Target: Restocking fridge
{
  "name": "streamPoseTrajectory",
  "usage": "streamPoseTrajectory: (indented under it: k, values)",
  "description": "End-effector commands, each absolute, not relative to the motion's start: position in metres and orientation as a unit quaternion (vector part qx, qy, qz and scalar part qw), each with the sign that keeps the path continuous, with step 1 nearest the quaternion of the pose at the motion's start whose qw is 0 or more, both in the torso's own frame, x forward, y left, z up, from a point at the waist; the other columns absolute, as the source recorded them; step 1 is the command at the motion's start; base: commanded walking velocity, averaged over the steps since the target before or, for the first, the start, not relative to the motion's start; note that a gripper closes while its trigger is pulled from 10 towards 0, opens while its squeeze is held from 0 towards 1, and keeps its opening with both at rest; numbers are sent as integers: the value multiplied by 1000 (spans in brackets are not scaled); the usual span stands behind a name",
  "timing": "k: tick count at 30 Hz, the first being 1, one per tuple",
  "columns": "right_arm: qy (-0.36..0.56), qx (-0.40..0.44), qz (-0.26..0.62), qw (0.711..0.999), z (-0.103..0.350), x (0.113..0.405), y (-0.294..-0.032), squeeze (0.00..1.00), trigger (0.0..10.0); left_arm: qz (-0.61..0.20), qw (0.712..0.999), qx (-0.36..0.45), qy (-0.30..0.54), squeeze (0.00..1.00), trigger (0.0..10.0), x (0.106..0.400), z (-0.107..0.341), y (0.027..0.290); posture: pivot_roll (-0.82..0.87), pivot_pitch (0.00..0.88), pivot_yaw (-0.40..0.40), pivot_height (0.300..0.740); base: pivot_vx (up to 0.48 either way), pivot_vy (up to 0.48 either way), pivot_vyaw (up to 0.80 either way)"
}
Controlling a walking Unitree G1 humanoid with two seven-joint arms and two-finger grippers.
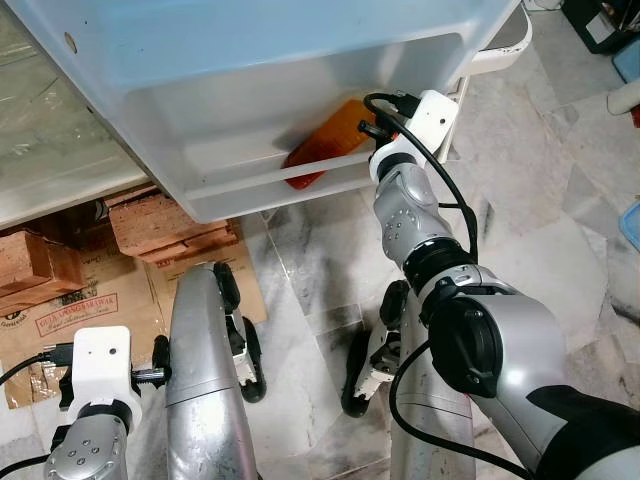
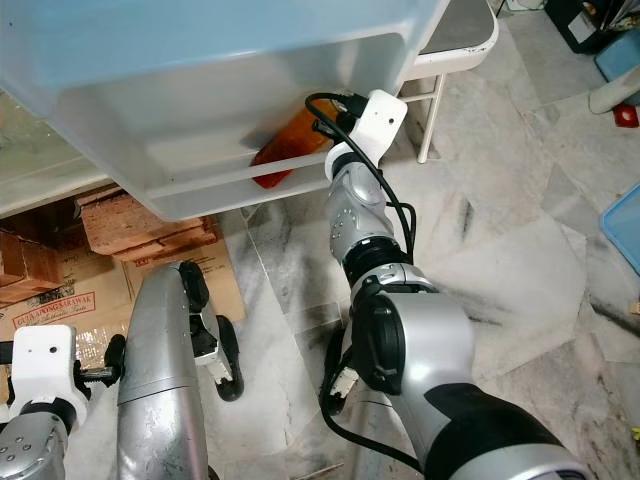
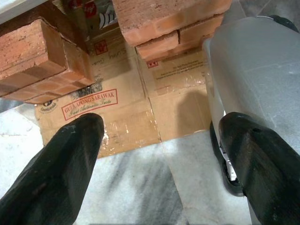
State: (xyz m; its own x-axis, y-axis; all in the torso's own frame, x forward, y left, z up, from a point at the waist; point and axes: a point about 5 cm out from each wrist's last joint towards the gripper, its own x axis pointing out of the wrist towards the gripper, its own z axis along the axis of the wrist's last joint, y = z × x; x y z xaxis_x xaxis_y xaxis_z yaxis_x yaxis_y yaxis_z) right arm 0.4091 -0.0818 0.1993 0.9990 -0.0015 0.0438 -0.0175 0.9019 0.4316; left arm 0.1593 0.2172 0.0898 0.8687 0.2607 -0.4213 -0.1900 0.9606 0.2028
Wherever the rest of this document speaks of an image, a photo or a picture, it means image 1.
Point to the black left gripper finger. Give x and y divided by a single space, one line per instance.
161 360

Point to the orange food packet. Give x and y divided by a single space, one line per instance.
325 150

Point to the grey fridge door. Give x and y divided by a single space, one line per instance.
250 60

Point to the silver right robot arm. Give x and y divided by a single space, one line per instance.
500 350

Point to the silver robot left leg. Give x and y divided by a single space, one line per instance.
205 360

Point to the silver robot leg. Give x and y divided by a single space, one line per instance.
362 375
205 360

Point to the flat brown cardboard sheet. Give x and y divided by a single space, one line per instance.
110 300

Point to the white folding chair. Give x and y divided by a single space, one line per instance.
510 35

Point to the silver robot right leg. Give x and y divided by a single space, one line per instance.
362 375

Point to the black box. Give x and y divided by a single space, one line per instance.
600 25

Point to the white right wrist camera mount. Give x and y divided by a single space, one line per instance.
430 125

